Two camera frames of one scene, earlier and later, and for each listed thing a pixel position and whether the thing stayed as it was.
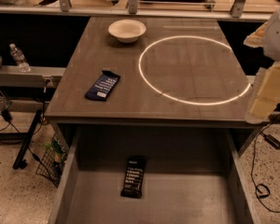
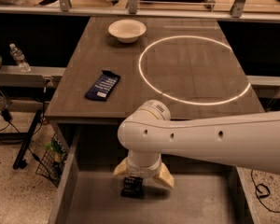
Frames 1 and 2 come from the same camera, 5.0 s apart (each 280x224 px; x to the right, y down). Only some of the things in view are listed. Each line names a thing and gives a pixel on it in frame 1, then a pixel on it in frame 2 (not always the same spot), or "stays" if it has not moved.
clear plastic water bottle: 20,58 stays
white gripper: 278,35 → 144,171
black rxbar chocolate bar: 133,177 stays
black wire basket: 53,161 stays
